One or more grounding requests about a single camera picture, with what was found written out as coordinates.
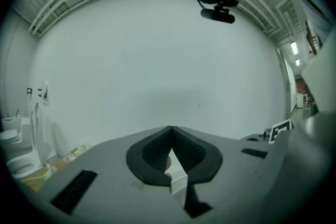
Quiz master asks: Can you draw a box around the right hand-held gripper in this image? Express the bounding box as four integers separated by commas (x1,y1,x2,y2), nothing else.
240,118,293,145

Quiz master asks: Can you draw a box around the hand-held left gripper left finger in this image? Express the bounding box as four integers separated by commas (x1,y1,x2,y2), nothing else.
39,125,188,223

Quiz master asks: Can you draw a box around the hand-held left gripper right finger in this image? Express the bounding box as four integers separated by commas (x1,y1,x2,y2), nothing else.
172,125,279,223

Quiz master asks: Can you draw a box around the white spare toilet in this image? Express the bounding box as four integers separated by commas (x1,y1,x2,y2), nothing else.
6,102,64,179
0,110,24,152

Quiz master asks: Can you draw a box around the person's left hand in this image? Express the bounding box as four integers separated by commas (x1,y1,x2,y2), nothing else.
164,155,173,182

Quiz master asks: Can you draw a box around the clear plastic bag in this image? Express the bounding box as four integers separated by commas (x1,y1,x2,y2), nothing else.
61,143,89,163

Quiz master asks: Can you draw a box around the large cardboard box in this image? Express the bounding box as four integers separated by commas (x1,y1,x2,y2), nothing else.
22,148,89,194

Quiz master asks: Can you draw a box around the long-handled cleaning brush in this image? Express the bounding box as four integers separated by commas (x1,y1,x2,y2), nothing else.
20,172,55,184

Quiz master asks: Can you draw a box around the black head-mounted camera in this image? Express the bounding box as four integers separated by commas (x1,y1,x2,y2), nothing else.
201,2,236,24

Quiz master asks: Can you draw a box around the person's black strap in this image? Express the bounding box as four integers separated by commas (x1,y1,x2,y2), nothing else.
292,0,330,19

